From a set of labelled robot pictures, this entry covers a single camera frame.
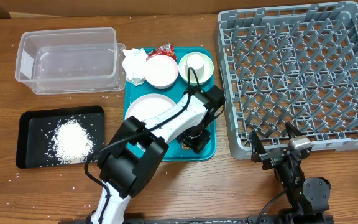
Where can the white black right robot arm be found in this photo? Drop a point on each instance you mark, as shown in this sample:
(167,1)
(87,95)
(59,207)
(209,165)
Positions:
(308,197)

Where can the white cup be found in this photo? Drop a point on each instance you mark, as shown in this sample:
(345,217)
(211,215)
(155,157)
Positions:
(196,62)

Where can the white pink plate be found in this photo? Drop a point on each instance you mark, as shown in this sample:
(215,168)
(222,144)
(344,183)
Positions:
(149,106)

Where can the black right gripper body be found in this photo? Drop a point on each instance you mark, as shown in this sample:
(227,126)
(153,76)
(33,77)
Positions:
(273,160)

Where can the crumpled white napkin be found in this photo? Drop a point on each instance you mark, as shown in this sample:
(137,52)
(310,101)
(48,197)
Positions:
(134,64)

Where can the red snack wrapper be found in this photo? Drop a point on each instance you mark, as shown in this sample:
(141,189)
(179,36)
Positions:
(166,49)

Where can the white rice pile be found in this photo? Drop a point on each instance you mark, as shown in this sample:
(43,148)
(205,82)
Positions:
(70,143)

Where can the grey dishwasher rack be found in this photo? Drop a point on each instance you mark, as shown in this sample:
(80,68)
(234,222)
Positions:
(296,64)

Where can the clear plastic bin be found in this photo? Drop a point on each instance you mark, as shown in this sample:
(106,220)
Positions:
(64,61)

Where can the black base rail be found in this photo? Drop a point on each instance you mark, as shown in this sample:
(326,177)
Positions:
(197,221)

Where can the black tray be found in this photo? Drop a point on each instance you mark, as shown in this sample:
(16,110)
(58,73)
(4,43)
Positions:
(35,127)

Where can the pale green bowl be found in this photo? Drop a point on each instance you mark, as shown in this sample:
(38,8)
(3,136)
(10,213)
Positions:
(202,77)

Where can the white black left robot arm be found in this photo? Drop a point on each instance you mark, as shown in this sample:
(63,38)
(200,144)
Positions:
(136,150)

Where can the pink bowl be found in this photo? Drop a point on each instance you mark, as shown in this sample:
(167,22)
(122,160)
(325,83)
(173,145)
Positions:
(161,71)

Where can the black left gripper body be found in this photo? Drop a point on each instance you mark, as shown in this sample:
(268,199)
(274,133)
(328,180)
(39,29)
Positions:
(196,137)

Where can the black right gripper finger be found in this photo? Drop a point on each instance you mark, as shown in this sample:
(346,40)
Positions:
(257,146)
(292,131)

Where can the brown granola chunk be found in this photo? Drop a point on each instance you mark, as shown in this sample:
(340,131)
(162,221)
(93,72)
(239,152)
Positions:
(185,147)

